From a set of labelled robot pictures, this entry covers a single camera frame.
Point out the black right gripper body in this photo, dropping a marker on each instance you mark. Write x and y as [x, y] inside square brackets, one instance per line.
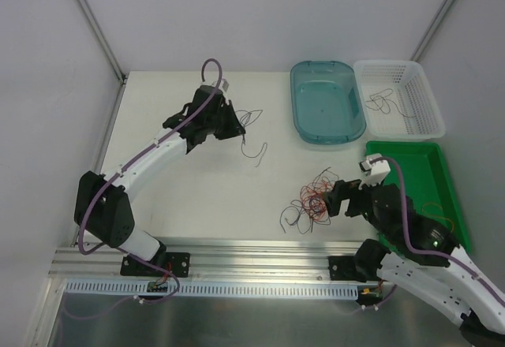
[352, 198]

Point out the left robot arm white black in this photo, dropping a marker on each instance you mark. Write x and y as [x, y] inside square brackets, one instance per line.
[104, 200]

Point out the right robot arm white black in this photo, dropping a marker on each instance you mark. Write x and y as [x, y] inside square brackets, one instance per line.
[423, 257]

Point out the green plastic tray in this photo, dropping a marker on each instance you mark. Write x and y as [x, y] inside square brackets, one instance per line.
[428, 182]

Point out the teal transparent plastic bin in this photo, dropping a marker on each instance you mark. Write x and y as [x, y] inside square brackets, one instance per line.
[325, 103]

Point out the white perforated plastic basket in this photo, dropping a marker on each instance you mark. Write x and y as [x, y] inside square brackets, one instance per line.
[397, 100]

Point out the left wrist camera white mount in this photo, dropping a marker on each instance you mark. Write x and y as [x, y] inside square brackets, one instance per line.
[223, 86]

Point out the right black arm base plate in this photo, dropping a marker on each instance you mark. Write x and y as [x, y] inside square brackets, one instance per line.
[343, 268]

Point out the white slotted cable duct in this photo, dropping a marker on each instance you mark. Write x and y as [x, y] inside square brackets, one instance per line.
[214, 289]

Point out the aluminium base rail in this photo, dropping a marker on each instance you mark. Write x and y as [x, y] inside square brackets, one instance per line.
[214, 260]

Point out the left aluminium frame post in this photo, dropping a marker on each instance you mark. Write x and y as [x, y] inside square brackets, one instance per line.
[101, 39]

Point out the aluminium frame post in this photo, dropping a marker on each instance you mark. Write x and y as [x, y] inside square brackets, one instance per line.
[101, 39]
[432, 30]

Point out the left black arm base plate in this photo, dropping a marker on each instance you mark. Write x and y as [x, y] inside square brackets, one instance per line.
[176, 262]

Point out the right aluminium frame post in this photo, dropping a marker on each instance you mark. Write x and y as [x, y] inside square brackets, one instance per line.
[432, 30]

